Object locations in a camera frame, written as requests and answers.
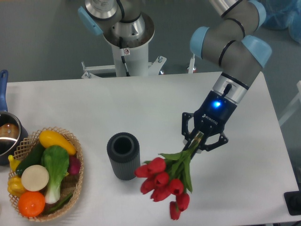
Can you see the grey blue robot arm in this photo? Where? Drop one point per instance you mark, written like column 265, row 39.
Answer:
column 231, row 46

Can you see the green bok choy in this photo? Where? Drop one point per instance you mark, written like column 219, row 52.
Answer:
column 56, row 161

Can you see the blue handled saucepan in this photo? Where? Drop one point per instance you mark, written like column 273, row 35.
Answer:
column 12, row 131

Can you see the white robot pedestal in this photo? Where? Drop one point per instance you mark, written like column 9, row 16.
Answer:
column 130, row 47

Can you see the yellow banana tip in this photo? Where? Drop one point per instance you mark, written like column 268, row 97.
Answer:
column 13, row 163

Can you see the yellow bell pepper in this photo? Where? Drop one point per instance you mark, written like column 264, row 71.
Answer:
column 15, row 186

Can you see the black device at edge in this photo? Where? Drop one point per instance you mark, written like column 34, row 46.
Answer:
column 293, row 202

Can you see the red tulip bouquet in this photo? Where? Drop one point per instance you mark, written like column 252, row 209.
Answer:
column 169, row 174

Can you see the woven wicker basket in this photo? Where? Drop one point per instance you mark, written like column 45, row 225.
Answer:
column 71, row 185

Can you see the blue plastic bag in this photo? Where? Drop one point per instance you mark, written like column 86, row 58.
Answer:
column 284, row 15

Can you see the white frame at right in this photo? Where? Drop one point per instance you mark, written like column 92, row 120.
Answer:
column 292, row 107

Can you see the dark grey ribbed vase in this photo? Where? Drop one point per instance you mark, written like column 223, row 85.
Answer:
column 123, row 150

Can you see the orange fruit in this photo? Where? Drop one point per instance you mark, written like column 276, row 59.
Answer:
column 31, row 204

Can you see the dark green cucumber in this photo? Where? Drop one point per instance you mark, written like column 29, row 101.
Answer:
column 33, row 158

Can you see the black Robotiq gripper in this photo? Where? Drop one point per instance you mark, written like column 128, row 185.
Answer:
column 210, row 119

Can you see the purple radish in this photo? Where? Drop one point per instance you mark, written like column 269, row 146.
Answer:
column 74, row 165

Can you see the cream round disc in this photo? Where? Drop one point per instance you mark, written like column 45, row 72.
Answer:
column 35, row 178

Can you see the green bean pod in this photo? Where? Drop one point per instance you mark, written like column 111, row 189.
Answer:
column 58, row 205

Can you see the yellow squash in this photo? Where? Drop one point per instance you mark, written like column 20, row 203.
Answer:
column 49, row 138

